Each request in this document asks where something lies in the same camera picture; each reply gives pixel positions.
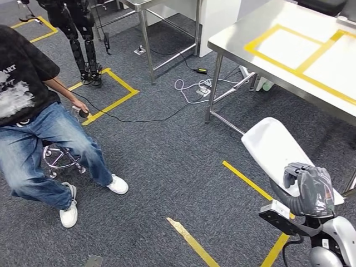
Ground yellow floor tape frame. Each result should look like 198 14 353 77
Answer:
67 67 140 127
11 16 58 44

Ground steel table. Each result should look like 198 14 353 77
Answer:
91 0 203 86

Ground gold floor tape strip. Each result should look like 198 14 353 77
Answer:
166 217 221 267

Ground white plastic car part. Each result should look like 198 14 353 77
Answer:
241 117 345 206

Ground chrome base stool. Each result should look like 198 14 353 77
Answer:
42 141 86 180

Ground person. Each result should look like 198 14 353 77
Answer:
0 24 129 229

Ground black floor cable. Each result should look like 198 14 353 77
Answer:
69 48 209 125

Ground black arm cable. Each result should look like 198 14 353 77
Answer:
281 235 305 267

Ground steel workbench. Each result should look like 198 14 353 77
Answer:
204 0 356 194

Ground white cabinet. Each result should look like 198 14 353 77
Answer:
146 0 243 58

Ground black humanoid robot legs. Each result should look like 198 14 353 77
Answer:
35 0 104 88

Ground yellow tape double frame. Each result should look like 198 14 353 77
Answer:
244 23 356 106

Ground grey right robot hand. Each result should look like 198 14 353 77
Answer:
283 162 336 218

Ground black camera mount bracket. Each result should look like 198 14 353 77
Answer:
258 211 321 238

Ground white power strip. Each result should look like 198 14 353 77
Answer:
195 85 212 98

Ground coiled white cable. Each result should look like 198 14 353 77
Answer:
173 77 251 105

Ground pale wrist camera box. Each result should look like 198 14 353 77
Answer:
259 199 291 221

